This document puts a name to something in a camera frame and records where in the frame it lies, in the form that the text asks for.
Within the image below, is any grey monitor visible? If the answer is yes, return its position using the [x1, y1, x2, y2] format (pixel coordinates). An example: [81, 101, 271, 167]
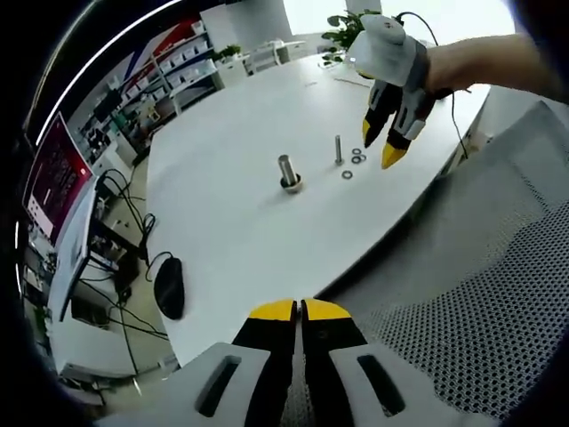
[46, 177, 99, 322]

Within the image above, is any grey mesh chair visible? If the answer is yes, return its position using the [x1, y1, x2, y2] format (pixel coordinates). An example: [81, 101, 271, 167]
[310, 86, 569, 422]

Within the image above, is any white cabinet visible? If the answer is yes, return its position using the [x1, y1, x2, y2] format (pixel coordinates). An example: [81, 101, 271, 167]
[215, 55, 250, 90]

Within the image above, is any small potted plant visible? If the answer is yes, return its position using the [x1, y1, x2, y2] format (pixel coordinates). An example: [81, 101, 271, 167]
[212, 44, 244, 63]

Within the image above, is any monitor with red screen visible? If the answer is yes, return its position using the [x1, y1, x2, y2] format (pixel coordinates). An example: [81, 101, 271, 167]
[21, 110, 94, 246]

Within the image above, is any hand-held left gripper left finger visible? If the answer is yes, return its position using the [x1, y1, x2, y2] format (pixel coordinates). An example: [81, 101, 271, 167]
[95, 298, 298, 427]

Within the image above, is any bundle of black cables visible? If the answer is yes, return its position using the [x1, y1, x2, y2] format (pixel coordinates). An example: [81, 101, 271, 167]
[95, 168, 156, 263]

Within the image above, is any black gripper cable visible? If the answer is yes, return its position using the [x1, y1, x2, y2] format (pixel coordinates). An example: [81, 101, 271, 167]
[395, 12, 470, 157]

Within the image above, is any large green potted plant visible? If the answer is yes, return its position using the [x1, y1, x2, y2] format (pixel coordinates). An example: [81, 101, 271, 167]
[322, 11, 383, 63]

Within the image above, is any thick threaded stud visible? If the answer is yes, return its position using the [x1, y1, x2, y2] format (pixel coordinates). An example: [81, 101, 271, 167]
[277, 154, 304, 195]

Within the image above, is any black mouse cable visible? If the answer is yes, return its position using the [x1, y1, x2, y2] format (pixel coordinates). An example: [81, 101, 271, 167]
[145, 251, 177, 281]

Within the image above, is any black computer mouse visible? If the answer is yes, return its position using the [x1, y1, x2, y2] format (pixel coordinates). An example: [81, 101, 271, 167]
[154, 256, 186, 320]

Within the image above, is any shelf with white bins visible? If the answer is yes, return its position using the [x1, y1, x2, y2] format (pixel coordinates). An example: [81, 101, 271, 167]
[110, 20, 223, 130]

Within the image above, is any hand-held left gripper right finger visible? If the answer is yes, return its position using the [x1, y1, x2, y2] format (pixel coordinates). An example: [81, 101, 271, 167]
[301, 297, 497, 427]

